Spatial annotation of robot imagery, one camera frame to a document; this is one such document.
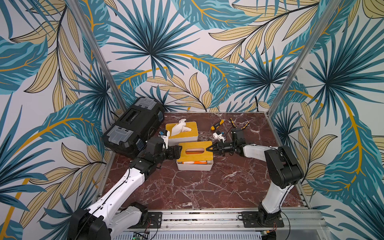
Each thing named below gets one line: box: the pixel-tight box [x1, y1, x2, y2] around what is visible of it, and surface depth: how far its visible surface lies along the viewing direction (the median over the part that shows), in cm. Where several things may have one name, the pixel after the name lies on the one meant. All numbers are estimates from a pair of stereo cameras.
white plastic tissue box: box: [168, 136, 198, 146], surface depth 97 cm
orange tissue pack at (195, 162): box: [181, 160, 208, 165], surface depth 86 cm
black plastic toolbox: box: [102, 97, 165, 159], surface depth 92 cm
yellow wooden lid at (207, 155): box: [176, 141, 214, 162], surface depth 87 cm
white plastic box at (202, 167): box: [176, 157, 214, 171], surface depth 88 cm
